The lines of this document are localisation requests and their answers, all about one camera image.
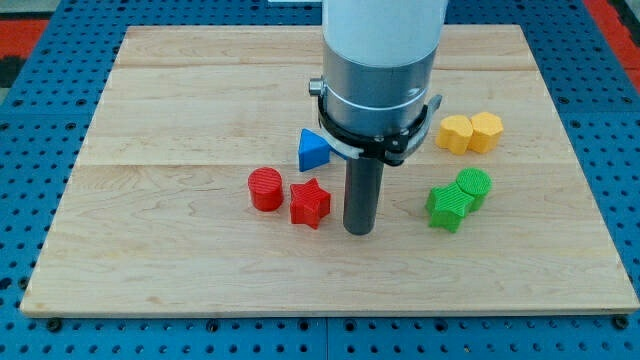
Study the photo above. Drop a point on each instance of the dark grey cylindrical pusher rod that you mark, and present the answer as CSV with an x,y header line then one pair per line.
x,y
362,188

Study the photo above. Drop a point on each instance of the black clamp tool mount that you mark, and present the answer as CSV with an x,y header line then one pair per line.
x,y
391,150

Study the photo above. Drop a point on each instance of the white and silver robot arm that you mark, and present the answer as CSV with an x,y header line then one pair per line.
x,y
373,106

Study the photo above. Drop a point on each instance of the red star block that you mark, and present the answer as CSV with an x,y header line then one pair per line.
x,y
309,203

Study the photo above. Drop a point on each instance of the green star block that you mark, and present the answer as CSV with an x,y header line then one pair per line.
x,y
448,206

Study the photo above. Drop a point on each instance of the green circle block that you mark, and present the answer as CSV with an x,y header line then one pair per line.
x,y
476,183

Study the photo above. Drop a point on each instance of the blue triangle block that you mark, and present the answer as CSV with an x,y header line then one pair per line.
x,y
313,151

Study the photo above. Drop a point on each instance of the yellow heart block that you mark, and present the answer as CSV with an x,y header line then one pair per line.
x,y
454,134

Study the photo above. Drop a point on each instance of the yellow hexagon block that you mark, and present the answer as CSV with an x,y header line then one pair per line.
x,y
487,130

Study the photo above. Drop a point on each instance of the red cylinder block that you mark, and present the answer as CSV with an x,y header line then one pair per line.
x,y
266,189

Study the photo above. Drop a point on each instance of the light wooden board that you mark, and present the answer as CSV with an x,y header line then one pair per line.
x,y
157,220

